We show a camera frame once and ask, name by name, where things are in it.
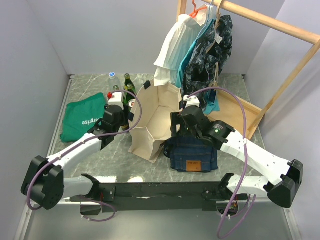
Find dark can silver top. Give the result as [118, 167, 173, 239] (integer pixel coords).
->
[121, 118, 130, 131]

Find silver can red tab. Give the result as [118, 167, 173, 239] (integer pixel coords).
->
[128, 99, 136, 108]

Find beige canvas tote bag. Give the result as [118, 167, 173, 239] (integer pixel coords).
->
[128, 80, 182, 163]

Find clear bottle blue cap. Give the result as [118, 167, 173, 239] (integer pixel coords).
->
[107, 72, 121, 91]

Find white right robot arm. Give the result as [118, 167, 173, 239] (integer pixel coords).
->
[170, 105, 304, 208]

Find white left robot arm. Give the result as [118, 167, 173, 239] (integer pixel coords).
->
[21, 105, 129, 211]

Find teal garment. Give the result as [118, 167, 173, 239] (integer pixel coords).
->
[176, 19, 221, 116]

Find folded blue jeans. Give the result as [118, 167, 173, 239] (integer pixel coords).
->
[163, 136, 218, 173]

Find green t-shirt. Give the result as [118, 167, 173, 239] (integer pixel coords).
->
[60, 92, 107, 143]

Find wooden clothes rack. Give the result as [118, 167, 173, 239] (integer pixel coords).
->
[176, 0, 320, 141]

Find dark patterned shirt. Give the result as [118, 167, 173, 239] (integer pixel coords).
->
[176, 15, 233, 96]

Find black base bar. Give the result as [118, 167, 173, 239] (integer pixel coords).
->
[70, 181, 233, 211]

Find white pleated garment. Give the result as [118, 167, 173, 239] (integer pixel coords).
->
[153, 13, 207, 86]

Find blue clothes hanger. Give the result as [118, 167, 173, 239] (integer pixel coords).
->
[196, 0, 216, 40]

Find wooden clothes hanger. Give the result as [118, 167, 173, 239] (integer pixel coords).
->
[214, 0, 224, 30]

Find orange clothes hanger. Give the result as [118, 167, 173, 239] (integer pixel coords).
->
[189, 0, 207, 18]

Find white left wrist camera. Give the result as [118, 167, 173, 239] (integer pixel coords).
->
[107, 92, 124, 110]

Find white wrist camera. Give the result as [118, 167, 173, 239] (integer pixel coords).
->
[183, 95, 200, 108]
[107, 92, 124, 110]

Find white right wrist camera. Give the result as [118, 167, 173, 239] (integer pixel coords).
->
[183, 95, 200, 108]

